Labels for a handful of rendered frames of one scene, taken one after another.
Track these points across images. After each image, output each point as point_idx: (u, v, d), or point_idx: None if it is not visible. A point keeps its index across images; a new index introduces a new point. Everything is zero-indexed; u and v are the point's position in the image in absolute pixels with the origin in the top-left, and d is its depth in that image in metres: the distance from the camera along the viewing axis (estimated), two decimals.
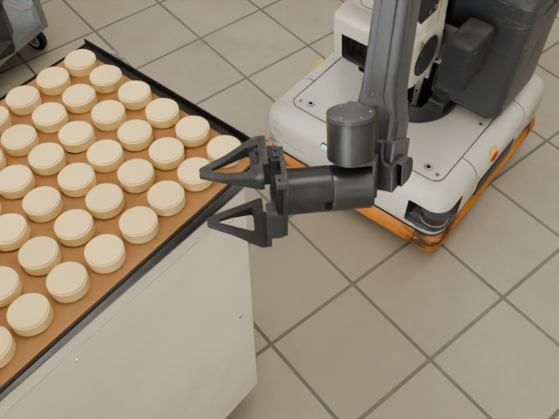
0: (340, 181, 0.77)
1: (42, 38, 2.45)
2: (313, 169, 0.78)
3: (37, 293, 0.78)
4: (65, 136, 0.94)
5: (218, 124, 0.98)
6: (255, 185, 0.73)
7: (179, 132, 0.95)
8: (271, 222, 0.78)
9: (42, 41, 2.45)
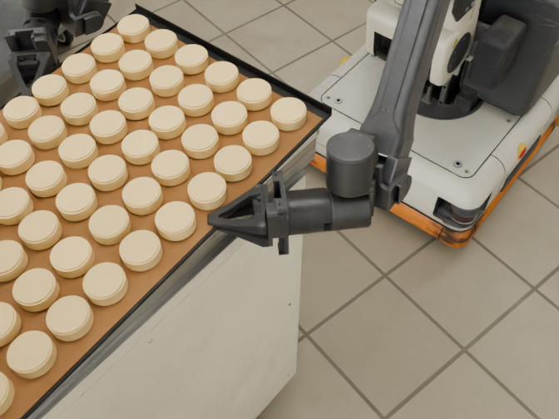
0: (338, 208, 0.80)
1: (69, 33, 2.46)
2: (312, 191, 0.81)
3: (111, 263, 0.77)
4: (126, 103, 0.92)
5: (279, 86, 0.96)
6: (259, 231, 0.80)
7: (240, 96, 0.92)
8: (271, 222, 0.78)
9: (68, 36, 2.47)
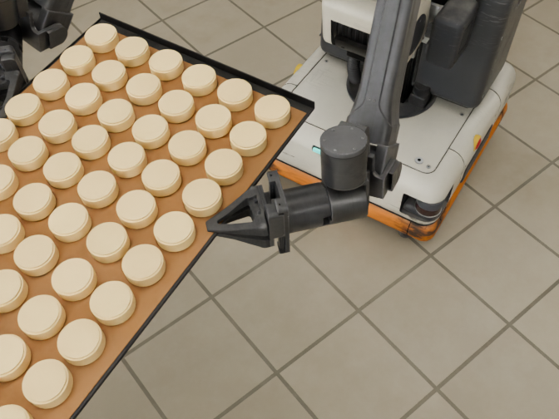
0: (336, 201, 0.81)
1: None
2: (308, 188, 0.82)
3: (116, 281, 0.76)
4: (106, 116, 0.90)
5: (258, 84, 0.95)
6: (259, 233, 0.80)
7: (222, 97, 0.91)
8: (273, 223, 0.78)
9: None
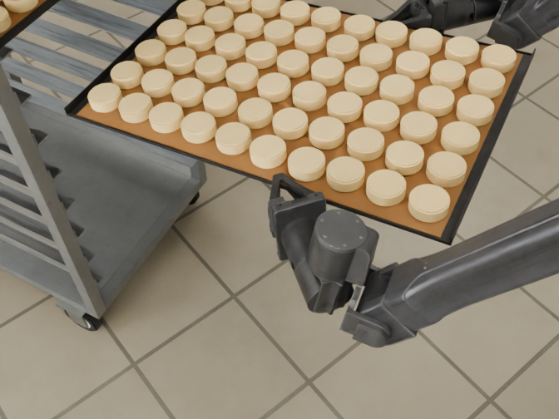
0: (305, 265, 0.75)
1: (195, 193, 1.81)
2: None
3: (215, 123, 0.92)
4: (388, 80, 0.95)
5: (472, 189, 0.83)
6: (269, 211, 0.82)
7: (432, 155, 0.85)
8: (269, 210, 0.79)
9: (194, 197, 1.82)
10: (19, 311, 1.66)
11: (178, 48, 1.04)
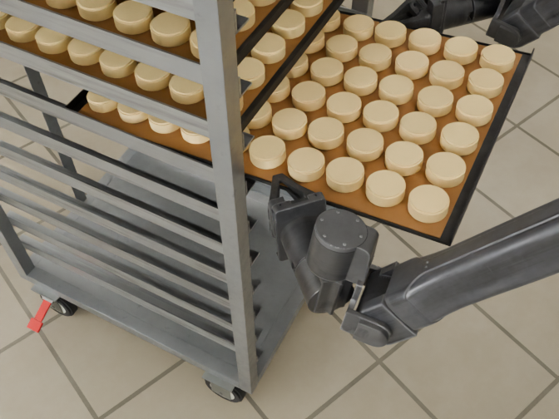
0: (305, 265, 0.75)
1: None
2: None
3: None
4: (388, 80, 0.95)
5: (472, 190, 0.83)
6: (268, 211, 0.82)
7: (432, 156, 0.85)
8: (269, 210, 0.79)
9: None
10: (150, 378, 1.54)
11: None
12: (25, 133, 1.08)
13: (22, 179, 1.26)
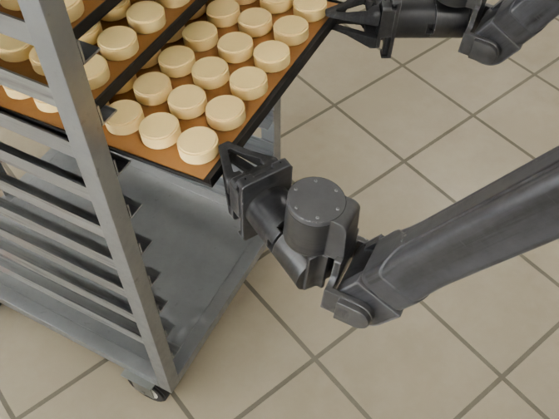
0: (283, 243, 0.68)
1: None
2: None
3: None
4: (191, 26, 0.93)
5: (249, 133, 0.81)
6: None
7: (212, 99, 0.82)
8: None
9: None
10: (74, 377, 1.47)
11: None
12: None
13: None
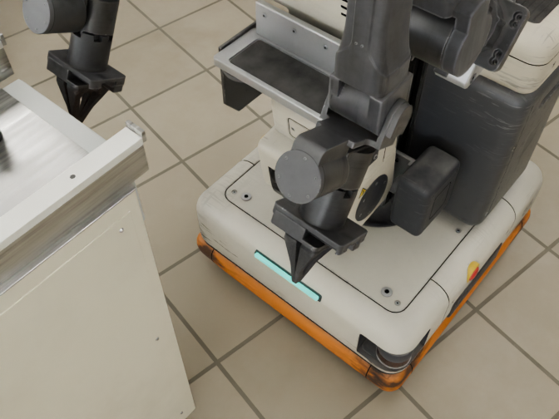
0: (347, 183, 0.72)
1: None
2: None
3: None
4: None
5: None
6: (291, 244, 0.77)
7: None
8: (279, 224, 0.77)
9: None
10: None
11: None
12: None
13: None
